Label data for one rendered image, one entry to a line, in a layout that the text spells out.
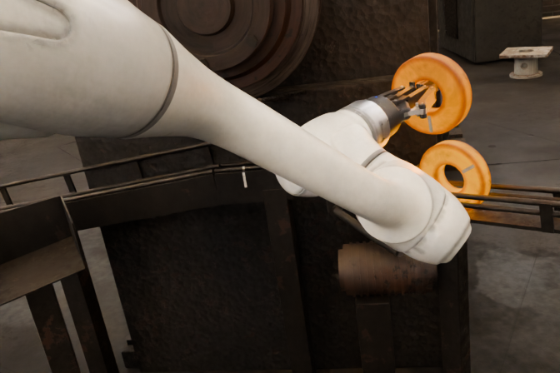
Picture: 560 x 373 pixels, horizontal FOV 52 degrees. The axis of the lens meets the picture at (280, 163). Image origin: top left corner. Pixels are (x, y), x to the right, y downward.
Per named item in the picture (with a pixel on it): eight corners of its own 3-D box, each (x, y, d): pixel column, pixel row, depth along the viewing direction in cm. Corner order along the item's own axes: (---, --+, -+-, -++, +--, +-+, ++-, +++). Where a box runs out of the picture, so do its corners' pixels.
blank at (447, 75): (393, 55, 113) (384, 59, 111) (467, 48, 102) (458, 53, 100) (406, 128, 118) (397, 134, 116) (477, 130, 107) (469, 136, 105)
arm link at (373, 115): (377, 165, 90) (397, 151, 94) (370, 111, 87) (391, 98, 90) (332, 157, 96) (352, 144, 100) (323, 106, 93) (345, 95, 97)
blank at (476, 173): (452, 216, 127) (444, 222, 125) (415, 157, 129) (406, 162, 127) (507, 191, 114) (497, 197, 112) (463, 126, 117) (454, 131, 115)
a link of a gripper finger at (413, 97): (389, 101, 98) (396, 101, 97) (422, 82, 105) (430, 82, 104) (392, 122, 99) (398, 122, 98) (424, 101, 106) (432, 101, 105)
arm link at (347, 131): (317, 143, 97) (378, 187, 92) (254, 181, 87) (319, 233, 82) (333, 92, 90) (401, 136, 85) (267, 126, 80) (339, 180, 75)
